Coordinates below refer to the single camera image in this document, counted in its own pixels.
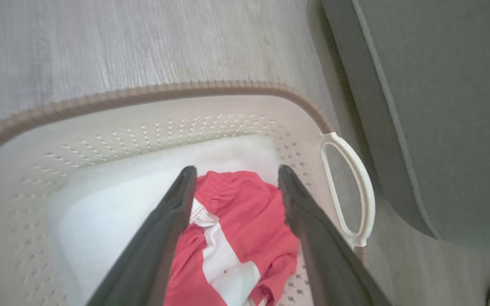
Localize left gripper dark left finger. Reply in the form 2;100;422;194
85;166;198;306

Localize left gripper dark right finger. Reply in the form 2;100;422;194
277;164;393;306

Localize red shorts with white stripe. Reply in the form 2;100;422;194
164;170;300;306

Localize grey-green fabric sofa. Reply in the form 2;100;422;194
321;0;490;256

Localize white cloth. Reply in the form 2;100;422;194
49;135;282;306

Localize white laundry basket brown rim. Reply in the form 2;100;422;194
0;81;376;306

